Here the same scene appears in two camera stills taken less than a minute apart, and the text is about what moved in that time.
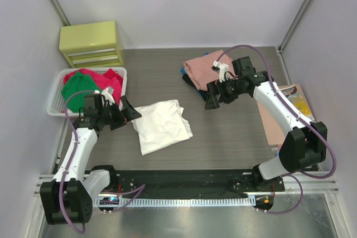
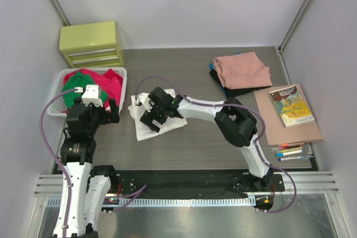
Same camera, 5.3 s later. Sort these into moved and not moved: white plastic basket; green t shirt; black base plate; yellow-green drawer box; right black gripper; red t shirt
Moved: right black gripper
Not moved: white plastic basket; black base plate; red t shirt; yellow-green drawer box; green t shirt
